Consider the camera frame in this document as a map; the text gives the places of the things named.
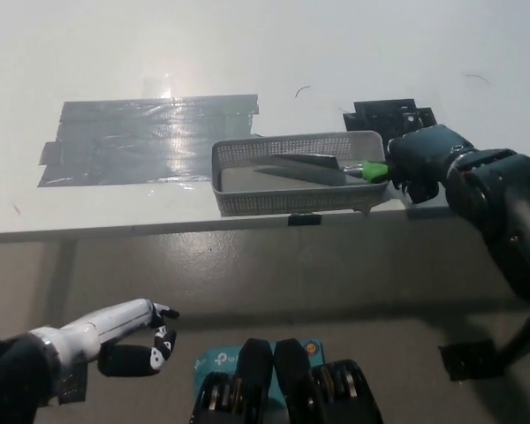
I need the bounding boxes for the grey duct tape patch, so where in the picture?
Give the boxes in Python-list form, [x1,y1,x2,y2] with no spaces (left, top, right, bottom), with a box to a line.
[37,93,262,189]

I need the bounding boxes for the black tape patch on table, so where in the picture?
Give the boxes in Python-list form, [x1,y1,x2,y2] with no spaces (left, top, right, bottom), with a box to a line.
[343,99,438,145]

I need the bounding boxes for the teal tp-link box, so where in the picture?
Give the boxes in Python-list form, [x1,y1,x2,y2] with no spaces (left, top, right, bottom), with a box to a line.
[193,337,326,403]

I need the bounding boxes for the small black tape tab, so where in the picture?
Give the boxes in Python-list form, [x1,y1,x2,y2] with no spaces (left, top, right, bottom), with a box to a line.
[287,212,322,228]

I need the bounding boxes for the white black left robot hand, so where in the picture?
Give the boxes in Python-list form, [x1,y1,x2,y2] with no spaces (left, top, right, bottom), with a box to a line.
[26,298,181,379]

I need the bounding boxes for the grey perforated plastic basket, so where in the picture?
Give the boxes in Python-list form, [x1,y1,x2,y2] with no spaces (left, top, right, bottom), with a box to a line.
[210,131,390,217]

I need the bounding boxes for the steel trowel green black handle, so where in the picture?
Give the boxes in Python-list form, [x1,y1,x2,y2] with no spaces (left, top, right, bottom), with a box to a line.
[252,153,392,186]

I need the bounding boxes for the black robot torso blocks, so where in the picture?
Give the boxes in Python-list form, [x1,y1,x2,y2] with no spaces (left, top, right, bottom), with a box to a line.
[189,337,383,424]

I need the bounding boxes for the dark right robot hand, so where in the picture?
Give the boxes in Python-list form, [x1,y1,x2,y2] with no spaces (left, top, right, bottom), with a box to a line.
[384,124,476,205]

